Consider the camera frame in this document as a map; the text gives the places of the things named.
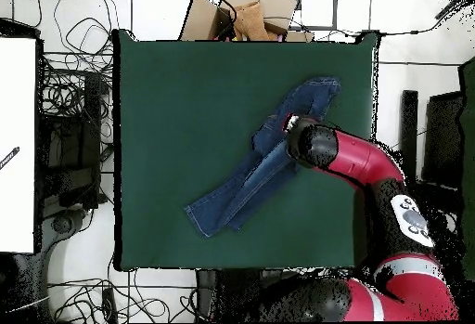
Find blue denim jeans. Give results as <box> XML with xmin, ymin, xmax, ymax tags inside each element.
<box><xmin>184</xmin><ymin>75</ymin><xmax>341</xmax><ymax>239</ymax></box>

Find black flat panel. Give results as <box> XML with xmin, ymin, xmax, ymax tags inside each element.
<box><xmin>422</xmin><ymin>91</ymin><xmax>465</xmax><ymax>188</ymax></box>

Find tan cloth in box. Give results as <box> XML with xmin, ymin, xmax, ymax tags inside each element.
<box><xmin>232</xmin><ymin>1</ymin><xmax>270</xmax><ymax>42</ymax></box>

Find dark green table cloth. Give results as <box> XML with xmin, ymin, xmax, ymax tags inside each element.
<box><xmin>111</xmin><ymin>28</ymin><xmax>381</xmax><ymax>273</ymax></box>

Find brown cardboard box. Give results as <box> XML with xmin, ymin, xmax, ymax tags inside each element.
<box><xmin>178</xmin><ymin>0</ymin><xmax>315</xmax><ymax>43</ymax></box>

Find dark green cloth sheet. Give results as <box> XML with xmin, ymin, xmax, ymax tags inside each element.
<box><xmin>458</xmin><ymin>56</ymin><xmax>475</xmax><ymax>280</ymax></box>

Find black equipment rack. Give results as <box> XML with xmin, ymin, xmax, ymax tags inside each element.
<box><xmin>36</xmin><ymin>71</ymin><xmax>103</xmax><ymax>210</ymax></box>

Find black power strip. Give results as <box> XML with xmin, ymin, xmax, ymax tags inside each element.
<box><xmin>101</xmin><ymin>287</ymin><xmax>119</xmax><ymax>323</ymax></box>

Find white board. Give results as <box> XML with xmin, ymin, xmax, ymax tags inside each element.
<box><xmin>0</xmin><ymin>36</ymin><xmax>37</xmax><ymax>254</ymax></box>

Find black strip with white print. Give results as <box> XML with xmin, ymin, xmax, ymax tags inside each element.
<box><xmin>0</xmin><ymin>146</ymin><xmax>20</xmax><ymax>171</ymax></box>

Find black upright post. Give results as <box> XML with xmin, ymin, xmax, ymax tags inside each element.
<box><xmin>399</xmin><ymin>89</ymin><xmax>419</xmax><ymax>184</ymax></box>

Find dark metal frame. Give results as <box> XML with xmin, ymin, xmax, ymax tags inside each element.
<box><xmin>283</xmin><ymin>0</ymin><xmax>339</xmax><ymax>32</ymax></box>

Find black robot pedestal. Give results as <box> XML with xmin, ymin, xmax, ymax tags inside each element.
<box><xmin>194</xmin><ymin>268</ymin><xmax>298</xmax><ymax>323</ymax></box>

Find black cable tangle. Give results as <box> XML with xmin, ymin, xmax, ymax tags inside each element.
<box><xmin>47</xmin><ymin>277</ymin><xmax>198</xmax><ymax>323</ymax></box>
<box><xmin>36</xmin><ymin>0</ymin><xmax>116</xmax><ymax>117</ymax></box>

